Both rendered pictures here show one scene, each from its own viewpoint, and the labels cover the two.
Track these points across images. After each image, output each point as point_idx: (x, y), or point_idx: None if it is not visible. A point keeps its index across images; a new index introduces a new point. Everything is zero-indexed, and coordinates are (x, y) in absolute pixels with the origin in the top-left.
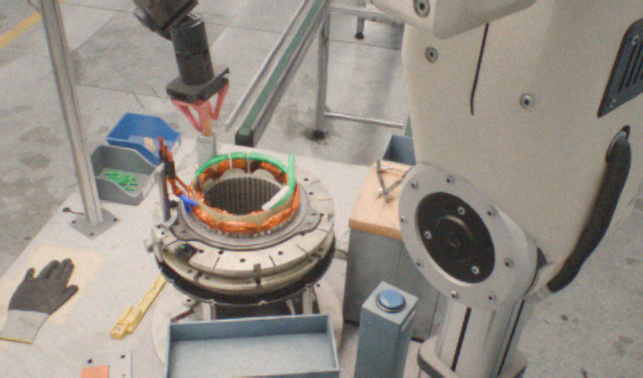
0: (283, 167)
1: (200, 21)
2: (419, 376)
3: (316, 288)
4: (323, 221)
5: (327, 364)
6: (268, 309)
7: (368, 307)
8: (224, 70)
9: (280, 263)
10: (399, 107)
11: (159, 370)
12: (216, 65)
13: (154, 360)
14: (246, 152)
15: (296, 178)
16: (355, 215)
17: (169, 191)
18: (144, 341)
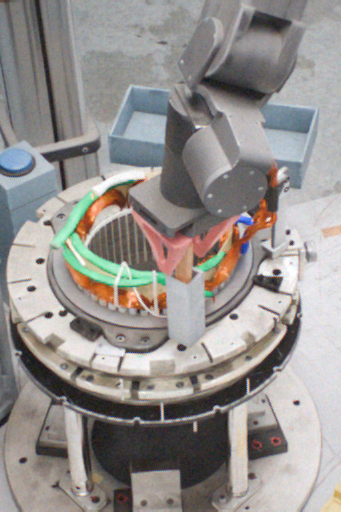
0: (77, 238)
1: (178, 83)
2: (72, 0)
3: (29, 454)
4: (51, 211)
5: (131, 129)
6: (122, 456)
7: (48, 164)
8: (139, 184)
9: (143, 168)
10: None
11: (315, 403)
12: (148, 201)
13: (321, 420)
14: (122, 279)
15: (46, 294)
16: None
17: (262, 311)
18: (334, 456)
